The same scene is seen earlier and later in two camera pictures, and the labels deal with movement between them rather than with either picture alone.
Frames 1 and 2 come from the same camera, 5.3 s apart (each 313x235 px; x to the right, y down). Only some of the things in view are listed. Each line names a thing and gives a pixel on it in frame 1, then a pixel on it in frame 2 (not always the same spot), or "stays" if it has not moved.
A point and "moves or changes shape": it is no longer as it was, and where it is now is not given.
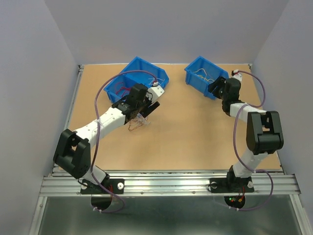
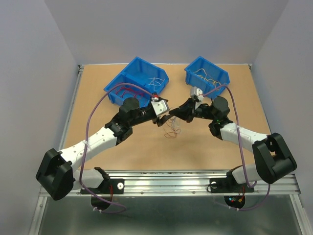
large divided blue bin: x=138 y=71 stays
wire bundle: x=138 y=121 moves or changes shape
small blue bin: x=201 y=73 stays
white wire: x=157 y=78 stays
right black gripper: x=219 y=82 to x=186 y=111
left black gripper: x=146 y=111 to x=161 y=121
